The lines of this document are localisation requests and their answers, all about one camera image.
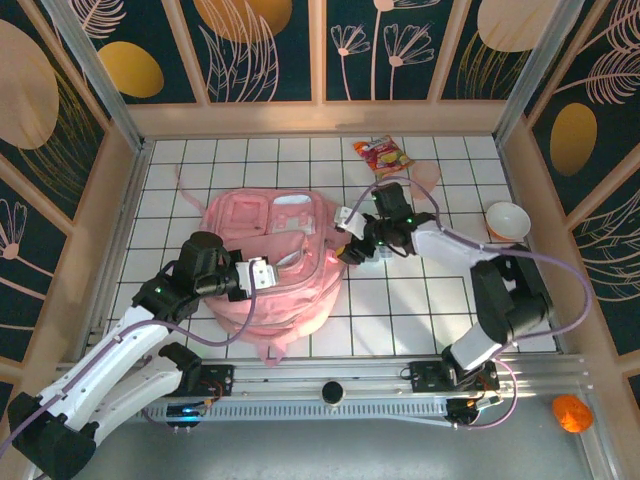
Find pink backpack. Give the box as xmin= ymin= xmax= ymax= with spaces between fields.
xmin=174 ymin=167 xmax=346 ymax=369

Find pink plastic cup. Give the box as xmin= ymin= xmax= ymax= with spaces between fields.
xmin=410 ymin=160 xmax=442 ymax=201

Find colourful candy bag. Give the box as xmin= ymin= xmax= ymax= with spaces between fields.
xmin=352 ymin=138 xmax=416 ymax=180

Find white bowl with orange base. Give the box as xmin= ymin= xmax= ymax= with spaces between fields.
xmin=485 ymin=201 xmax=531 ymax=242

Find black round knob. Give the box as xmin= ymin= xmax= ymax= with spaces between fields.
xmin=321 ymin=380 xmax=347 ymax=405

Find left controller board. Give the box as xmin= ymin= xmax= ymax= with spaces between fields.
xmin=166 ymin=402 xmax=209 ymax=430

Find controller board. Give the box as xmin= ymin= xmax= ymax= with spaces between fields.
xmin=166 ymin=402 xmax=209 ymax=430
xmin=446 ymin=394 xmax=504 ymax=427

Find right controller board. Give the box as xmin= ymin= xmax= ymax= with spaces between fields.
xmin=446 ymin=394 xmax=504 ymax=427

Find orange ball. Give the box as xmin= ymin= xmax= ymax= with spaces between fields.
xmin=551 ymin=393 xmax=594 ymax=433

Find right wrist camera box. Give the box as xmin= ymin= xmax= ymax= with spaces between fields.
xmin=333 ymin=205 xmax=369 ymax=236

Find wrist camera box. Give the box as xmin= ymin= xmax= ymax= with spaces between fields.
xmin=237 ymin=257 xmax=279 ymax=292
xmin=333 ymin=205 xmax=369 ymax=236

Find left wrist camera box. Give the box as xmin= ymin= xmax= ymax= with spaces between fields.
xmin=237 ymin=257 xmax=279 ymax=292

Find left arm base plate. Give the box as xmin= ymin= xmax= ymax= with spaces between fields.
xmin=143 ymin=363 xmax=236 ymax=399

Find aluminium rail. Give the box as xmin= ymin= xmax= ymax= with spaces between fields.
xmin=49 ymin=355 xmax=589 ymax=401

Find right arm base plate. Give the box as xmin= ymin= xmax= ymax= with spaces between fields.
xmin=408 ymin=358 xmax=501 ymax=394

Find slotted cable duct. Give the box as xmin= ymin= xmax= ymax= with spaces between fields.
xmin=69 ymin=399 xmax=451 ymax=424

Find aluminium corner post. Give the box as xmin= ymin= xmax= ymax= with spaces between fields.
xmin=492 ymin=0 xmax=586 ymax=146
xmin=39 ymin=0 xmax=146 ymax=151

